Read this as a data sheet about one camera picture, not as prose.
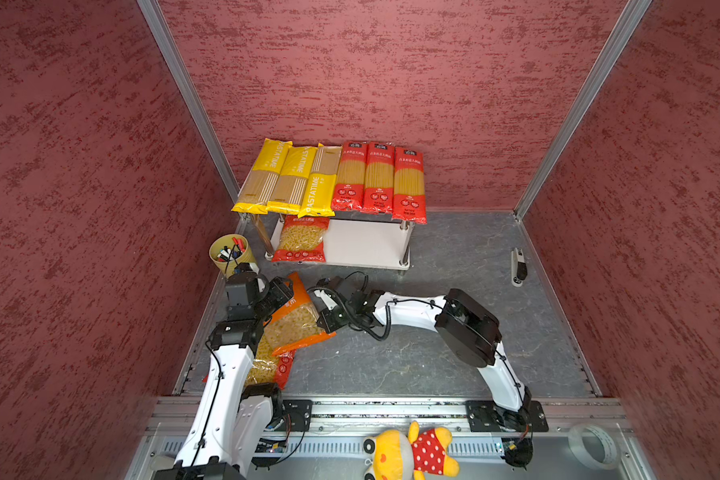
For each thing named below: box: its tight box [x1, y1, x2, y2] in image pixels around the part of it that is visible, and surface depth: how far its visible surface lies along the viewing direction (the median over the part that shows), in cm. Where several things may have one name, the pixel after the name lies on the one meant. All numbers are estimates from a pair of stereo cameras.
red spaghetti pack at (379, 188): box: [363, 142, 395, 217], surface depth 79 cm
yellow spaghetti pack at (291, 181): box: [266, 146, 319, 214], surface depth 79 cm
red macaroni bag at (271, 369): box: [245, 350, 296, 390], surface depth 81 cm
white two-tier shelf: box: [239, 211, 415, 270], surface depth 102 cm
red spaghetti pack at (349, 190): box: [332, 141, 368, 213], surface depth 79 cm
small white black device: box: [511, 247, 527, 287], surface depth 102 cm
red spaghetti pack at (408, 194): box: [392, 147, 427, 224], surface depth 77 cm
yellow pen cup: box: [209, 234, 257, 278], surface depth 96 cm
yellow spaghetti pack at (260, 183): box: [231, 138, 293, 215], surface depth 81 cm
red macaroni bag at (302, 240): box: [272, 215, 329, 263], surface depth 100 cm
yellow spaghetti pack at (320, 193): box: [297, 143, 343, 219], surface depth 78 cm
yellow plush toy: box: [363, 421, 459, 480], surface depth 65 cm
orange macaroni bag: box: [264, 272, 336, 356], surface depth 87 cm
